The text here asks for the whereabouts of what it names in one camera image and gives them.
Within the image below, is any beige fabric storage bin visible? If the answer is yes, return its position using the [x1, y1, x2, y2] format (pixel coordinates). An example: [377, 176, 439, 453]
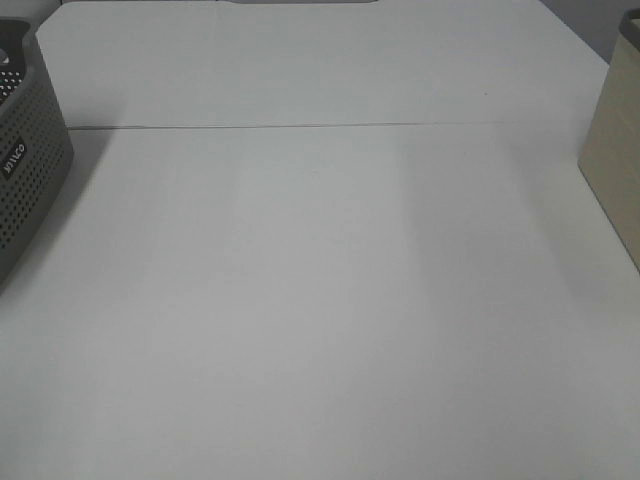
[578, 8, 639, 265]

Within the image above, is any grey perforated plastic basket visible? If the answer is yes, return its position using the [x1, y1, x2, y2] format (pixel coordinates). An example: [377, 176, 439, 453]
[1, 17, 74, 282]

